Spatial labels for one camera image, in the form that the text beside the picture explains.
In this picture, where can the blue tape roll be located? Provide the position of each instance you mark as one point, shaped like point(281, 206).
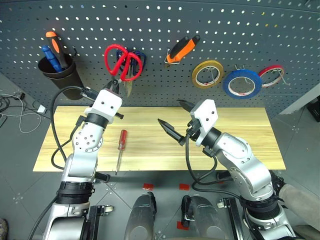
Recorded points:
point(226, 86)

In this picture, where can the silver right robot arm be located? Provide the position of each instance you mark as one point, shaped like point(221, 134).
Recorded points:
point(245, 170)

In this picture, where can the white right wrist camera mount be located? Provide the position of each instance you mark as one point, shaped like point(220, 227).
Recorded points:
point(206, 115)

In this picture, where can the orange and black hand tool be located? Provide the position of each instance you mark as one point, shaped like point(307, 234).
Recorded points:
point(181, 48)

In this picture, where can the brown shoe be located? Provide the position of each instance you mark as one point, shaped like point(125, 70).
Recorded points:
point(3, 228)

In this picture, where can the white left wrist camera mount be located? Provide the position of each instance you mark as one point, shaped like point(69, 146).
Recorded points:
point(106, 103)

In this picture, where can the black frame with caster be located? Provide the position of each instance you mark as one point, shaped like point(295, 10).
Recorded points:
point(96, 220)
point(232, 217)

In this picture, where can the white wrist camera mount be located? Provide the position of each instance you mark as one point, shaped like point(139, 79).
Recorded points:
point(106, 103)
point(206, 115)

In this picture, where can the black cup holder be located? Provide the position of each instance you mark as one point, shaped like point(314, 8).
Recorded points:
point(67, 82)

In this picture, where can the dark grey rounded shape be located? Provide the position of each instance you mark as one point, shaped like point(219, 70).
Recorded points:
point(141, 215)
point(203, 217)

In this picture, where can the yellow tape roll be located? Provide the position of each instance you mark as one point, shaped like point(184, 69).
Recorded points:
point(196, 75)

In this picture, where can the red tape roll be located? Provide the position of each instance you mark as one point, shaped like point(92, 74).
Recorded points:
point(271, 67)

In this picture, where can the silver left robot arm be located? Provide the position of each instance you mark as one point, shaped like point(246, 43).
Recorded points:
point(82, 155)

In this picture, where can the black shoe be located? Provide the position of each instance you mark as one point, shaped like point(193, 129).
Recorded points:
point(276, 182)

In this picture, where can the person's leg in beige trousers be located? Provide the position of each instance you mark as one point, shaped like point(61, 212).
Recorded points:
point(300, 202)

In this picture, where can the small white power adapter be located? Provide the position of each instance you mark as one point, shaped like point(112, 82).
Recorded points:
point(42, 108)

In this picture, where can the small black pegboard hook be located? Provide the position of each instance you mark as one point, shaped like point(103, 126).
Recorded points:
point(74, 51)

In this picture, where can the dark grey perforated pegboard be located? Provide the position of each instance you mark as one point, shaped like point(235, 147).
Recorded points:
point(150, 25)

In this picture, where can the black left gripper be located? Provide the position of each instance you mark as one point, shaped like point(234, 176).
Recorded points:
point(113, 88)

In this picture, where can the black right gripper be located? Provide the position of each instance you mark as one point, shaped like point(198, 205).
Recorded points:
point(193, 130)

